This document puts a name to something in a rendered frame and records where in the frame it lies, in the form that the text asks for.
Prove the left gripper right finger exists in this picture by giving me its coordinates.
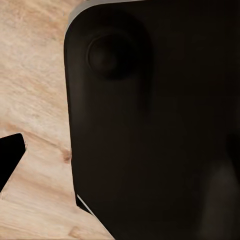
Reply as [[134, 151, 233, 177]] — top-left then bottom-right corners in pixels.
[[224, 133, 240, 172]]

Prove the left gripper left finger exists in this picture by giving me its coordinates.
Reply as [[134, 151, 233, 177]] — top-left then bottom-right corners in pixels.
[[0, 133, 26, 192]]

